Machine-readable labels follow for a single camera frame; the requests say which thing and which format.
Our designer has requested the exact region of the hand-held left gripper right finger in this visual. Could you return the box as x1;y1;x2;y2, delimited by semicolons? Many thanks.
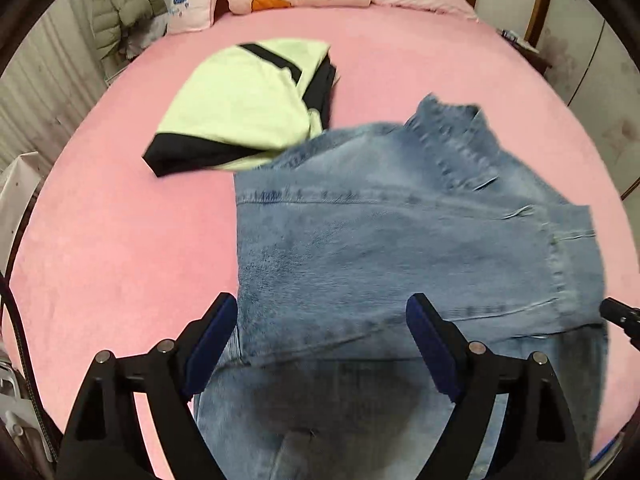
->
406;292;587;480

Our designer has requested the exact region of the pale floral curtain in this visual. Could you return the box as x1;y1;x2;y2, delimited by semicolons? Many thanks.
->
0;0;108;171

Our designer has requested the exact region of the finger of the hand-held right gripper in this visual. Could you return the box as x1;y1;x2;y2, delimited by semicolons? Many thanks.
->
600;298;640;351

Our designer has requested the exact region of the white paper bag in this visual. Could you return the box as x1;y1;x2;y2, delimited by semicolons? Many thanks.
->
0;152;43;271

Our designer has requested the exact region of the blue denim jacket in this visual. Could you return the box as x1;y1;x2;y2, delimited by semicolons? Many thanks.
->
192;92;611;480

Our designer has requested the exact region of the white plastic stand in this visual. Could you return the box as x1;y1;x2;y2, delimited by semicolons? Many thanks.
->
0;350;51;461

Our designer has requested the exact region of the grey-green puffer jacket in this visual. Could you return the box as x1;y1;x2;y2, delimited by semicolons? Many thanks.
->
82;0;168;61

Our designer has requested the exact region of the black cable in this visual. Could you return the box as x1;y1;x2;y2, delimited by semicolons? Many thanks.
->
0;275;61;461

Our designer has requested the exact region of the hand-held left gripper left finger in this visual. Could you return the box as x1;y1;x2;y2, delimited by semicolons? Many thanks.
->
56;292;238;480

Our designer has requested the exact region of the green and black folded garment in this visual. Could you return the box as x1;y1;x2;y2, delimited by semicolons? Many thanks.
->
142;38;341;178

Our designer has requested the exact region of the floral wardrobe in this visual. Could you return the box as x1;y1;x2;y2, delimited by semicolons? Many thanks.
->
525;0;640;201

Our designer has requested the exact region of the wooden nightstand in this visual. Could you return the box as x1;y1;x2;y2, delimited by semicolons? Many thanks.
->
500;30;553;78

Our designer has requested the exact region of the white plastic bag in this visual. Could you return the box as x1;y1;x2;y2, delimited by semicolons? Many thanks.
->
125;12;168;58

